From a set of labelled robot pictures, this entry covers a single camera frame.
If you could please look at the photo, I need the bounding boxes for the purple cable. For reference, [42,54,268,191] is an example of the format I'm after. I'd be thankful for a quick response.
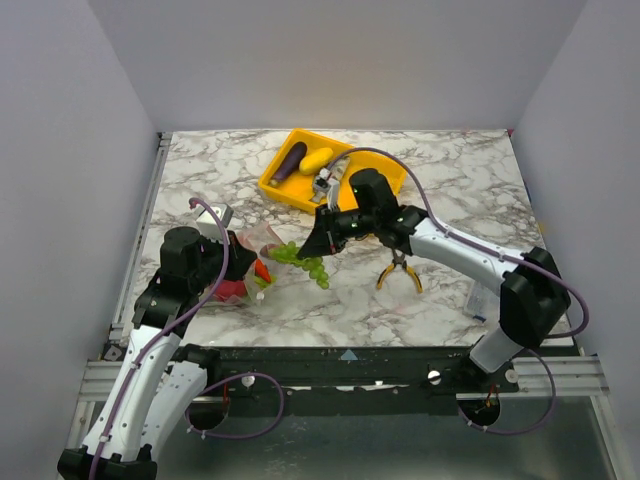
[87,197,286,480]
[324,147,590,435]

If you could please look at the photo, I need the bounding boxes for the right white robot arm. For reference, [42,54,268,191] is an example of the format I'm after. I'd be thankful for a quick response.
[297,168,571,392]

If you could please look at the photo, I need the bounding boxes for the red tomato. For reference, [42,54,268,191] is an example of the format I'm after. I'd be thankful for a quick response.
[213,280,247,304]

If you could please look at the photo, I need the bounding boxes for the yellow plastic tray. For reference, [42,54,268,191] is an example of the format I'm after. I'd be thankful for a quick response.
[258,128,407,214]

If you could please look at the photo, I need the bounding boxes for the yellow handled pliers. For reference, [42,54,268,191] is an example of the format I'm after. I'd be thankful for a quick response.
[376,247,425,294]

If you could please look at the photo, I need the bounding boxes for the green celery stalk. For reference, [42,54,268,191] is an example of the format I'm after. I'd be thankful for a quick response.
[253,275,277,291]

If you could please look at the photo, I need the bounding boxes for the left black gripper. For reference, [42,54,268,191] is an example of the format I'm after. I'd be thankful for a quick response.
[191,228,258,292]

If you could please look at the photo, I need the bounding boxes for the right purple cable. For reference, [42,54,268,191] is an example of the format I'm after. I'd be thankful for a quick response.
[324,147,590,435]

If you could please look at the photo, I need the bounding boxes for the small clear plastic bag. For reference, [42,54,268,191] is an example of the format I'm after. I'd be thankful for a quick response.
[463,282,500,323]

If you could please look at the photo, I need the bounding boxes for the orange carrot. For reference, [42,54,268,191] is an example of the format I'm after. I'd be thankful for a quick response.
[254,259,271,283]

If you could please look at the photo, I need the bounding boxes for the aluminium extrusion frame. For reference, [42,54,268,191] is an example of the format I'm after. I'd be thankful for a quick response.
[54,132,621,480]

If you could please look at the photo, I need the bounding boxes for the green grape bunch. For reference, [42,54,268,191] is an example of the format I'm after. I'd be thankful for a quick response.
[268,241,329,290]

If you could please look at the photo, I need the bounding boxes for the yellow squash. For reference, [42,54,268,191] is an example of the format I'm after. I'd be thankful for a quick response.
[299,147,334,176]

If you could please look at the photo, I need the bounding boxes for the grey toy fish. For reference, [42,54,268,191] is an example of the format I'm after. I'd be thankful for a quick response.
[329,157,350,178]

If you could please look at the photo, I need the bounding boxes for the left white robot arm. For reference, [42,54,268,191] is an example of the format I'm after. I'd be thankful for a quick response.
[57,227,257,479]

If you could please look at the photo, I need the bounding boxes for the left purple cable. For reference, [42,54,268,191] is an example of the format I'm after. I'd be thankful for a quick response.
[87,197,286,480]

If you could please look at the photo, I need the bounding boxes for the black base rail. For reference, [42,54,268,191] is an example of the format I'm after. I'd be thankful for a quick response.
[102,339,521,419]

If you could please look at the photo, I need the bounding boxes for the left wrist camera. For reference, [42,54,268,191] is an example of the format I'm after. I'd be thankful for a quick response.
[195,203,234,242]

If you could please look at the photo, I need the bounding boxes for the purple eggplant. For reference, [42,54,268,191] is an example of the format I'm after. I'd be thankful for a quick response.
[269,142,307,187]

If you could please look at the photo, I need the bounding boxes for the clear zip top bag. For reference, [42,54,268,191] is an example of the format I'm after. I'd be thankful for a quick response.
[211,222,285,305]

